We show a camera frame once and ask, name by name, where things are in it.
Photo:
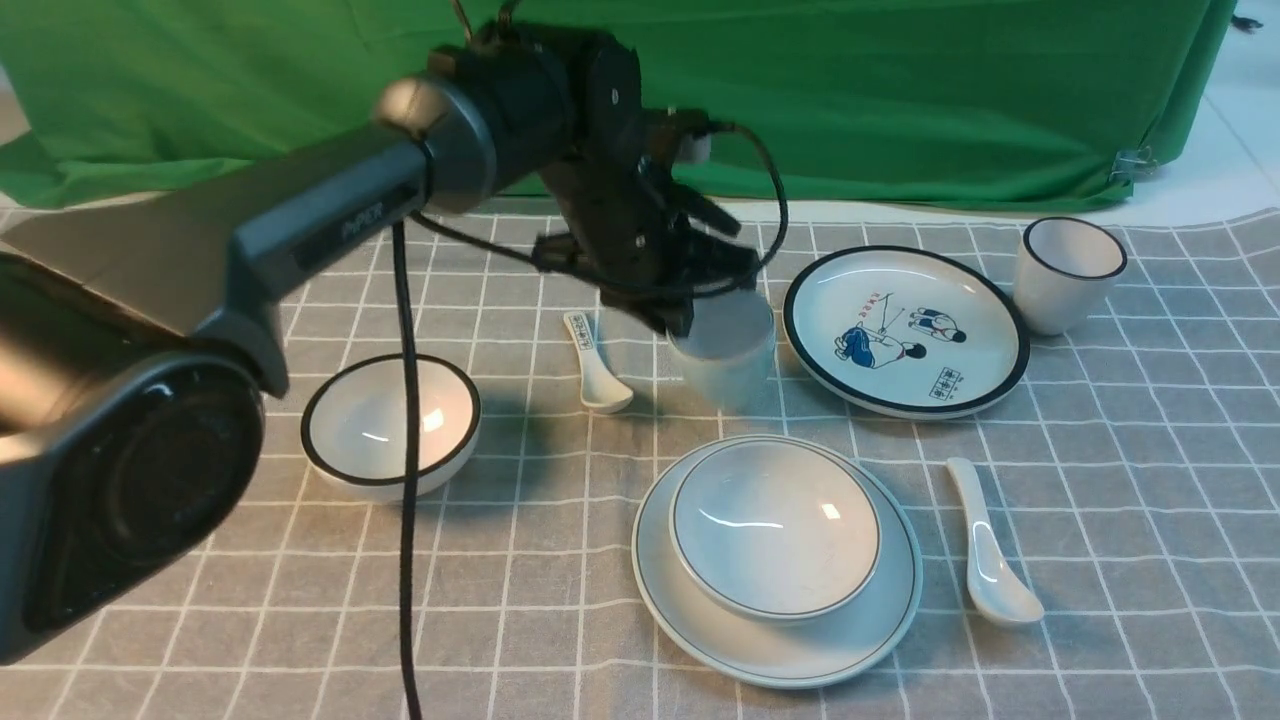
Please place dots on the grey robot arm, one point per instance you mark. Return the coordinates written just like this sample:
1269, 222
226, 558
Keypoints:
139, 339

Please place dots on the thin-rimmed shallow white bowl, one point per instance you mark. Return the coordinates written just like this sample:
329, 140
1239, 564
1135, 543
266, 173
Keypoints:
774, 529

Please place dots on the grey checked tablecloth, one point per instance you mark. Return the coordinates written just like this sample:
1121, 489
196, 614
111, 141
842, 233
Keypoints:
1131, 480

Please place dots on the white spoon with lettering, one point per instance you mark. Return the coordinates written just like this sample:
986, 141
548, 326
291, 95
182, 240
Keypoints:
600, 391

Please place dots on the black-rimmed white cup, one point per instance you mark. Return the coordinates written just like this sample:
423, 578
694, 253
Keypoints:
1064, 270

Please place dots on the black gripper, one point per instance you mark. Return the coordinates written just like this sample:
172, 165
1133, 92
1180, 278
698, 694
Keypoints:
626, 230

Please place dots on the black-rimmed illustrated plate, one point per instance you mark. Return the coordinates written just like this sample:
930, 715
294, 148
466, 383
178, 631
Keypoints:
905, 332

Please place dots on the green backdrop cloth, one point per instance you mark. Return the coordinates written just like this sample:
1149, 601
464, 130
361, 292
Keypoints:
1026, 105

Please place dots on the metal binder clip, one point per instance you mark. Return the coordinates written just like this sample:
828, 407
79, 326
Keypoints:
1133, 166

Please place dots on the thin-rimmed white plate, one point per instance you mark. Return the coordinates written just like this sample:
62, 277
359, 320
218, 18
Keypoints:
803, 655

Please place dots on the plain white cup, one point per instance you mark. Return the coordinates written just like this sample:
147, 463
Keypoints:
727, 353

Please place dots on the plain white ceramic spoon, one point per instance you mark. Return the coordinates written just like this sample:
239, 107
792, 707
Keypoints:
998, 594

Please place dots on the black-rimmed white bowl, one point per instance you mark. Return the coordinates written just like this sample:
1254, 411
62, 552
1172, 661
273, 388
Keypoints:
354, 428

